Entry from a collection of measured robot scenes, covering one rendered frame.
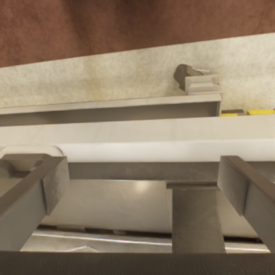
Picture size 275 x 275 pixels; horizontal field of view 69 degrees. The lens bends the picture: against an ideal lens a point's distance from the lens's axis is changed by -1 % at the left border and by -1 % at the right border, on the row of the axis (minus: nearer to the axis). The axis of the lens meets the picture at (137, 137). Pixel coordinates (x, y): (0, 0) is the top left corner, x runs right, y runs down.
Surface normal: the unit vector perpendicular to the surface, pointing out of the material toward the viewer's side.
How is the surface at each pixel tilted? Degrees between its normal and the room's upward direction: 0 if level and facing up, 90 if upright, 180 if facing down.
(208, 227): 90
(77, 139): 90
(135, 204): 0
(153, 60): 0
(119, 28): 0
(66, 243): 90
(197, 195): 90
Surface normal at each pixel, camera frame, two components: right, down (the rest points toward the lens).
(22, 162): -0.13, 0.63
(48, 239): -0.15, -0.77
